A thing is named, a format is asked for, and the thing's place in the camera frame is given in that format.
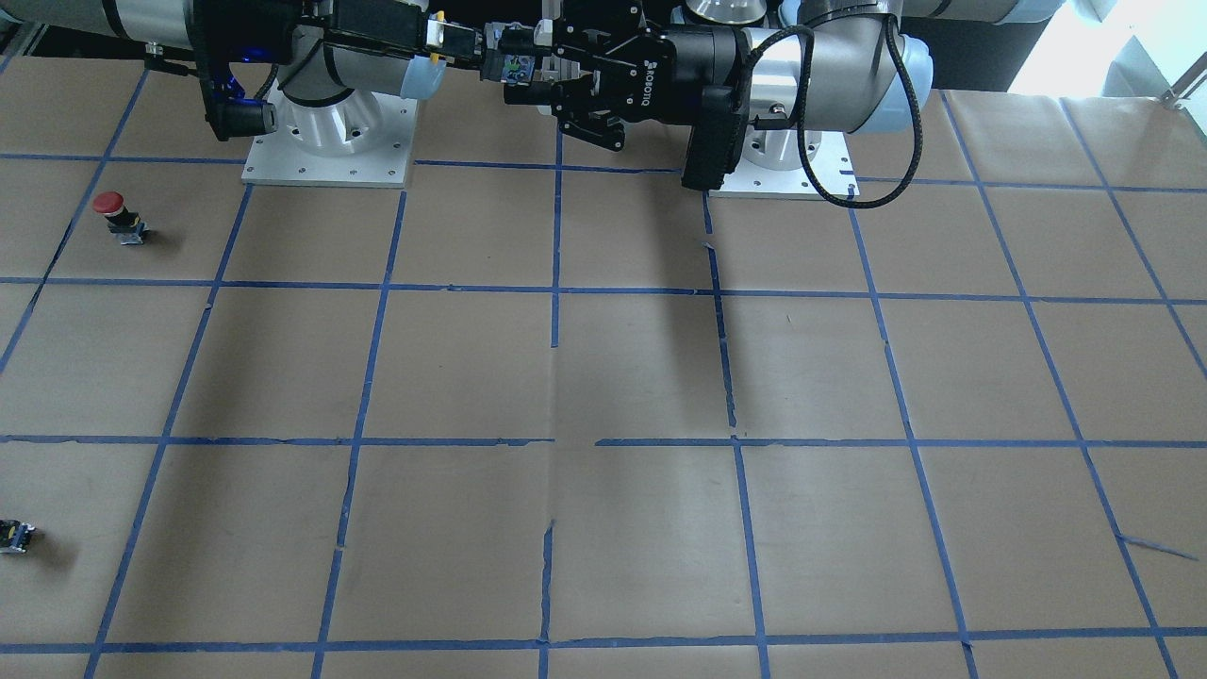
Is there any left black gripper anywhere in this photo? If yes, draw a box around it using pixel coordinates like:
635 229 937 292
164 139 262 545
497 1 751 152

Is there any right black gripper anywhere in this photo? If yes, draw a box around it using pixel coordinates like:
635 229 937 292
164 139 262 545
193 1 486 82

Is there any yellow push button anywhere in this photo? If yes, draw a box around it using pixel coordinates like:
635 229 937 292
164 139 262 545
425 12 554 86

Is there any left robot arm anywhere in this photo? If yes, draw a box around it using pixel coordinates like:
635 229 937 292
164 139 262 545
482 1 1059 191

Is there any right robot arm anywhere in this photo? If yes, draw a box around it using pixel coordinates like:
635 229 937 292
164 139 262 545
2 1 488 157

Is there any red push button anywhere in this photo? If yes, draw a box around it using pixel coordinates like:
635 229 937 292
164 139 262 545
91 191 147 246

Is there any green push button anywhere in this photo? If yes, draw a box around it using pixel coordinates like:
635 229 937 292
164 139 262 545
0 519 37 555

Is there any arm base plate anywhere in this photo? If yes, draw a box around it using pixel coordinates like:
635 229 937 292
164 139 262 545
711 128 861 199
241 90 420 191

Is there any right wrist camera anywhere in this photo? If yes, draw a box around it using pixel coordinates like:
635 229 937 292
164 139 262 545
198 62 276 141

